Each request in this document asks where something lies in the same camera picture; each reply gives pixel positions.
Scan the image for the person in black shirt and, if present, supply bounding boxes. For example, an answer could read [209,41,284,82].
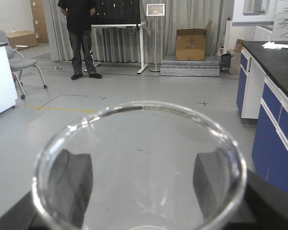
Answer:
[58,0,102,80]

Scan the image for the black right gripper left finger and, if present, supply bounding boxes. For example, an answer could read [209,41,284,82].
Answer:
[47,149,93,229]

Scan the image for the clear glass beaker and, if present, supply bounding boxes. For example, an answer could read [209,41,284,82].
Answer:
[32,101,247,230]

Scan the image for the sign on metal stand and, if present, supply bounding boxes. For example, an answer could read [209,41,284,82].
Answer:
[146,3,165,72]

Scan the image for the small metal frame stand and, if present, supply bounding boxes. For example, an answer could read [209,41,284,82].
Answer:
[219,49,234,73]

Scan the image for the stacked cardboard boxes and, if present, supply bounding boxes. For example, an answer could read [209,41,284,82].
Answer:
[30,0,48,43]

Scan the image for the white cabinet at left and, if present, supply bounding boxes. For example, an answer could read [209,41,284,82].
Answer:
[0,43,18,113]

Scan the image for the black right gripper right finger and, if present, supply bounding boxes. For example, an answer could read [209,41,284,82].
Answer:
[193,148,230,219]

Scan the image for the grey office chair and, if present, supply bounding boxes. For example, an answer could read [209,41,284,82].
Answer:
[0,30,48,100]

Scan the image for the white standing desk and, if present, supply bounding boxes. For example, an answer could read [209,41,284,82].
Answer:
[90,0,149,74]

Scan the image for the blue and white lab bench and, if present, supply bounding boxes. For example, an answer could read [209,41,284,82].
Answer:
[236,41,288,194]

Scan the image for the white paper on bench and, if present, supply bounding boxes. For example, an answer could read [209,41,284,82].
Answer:
[262,41,288,49]

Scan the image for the large brown cardboard box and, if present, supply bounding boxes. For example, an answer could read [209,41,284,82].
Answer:
[176,20,213,61]

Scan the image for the flat cardboard box on floor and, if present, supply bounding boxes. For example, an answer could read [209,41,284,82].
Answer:
[6,30,37,50]

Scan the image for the stacked metal floor grates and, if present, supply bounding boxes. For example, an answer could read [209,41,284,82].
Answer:
[160,56,220,78]

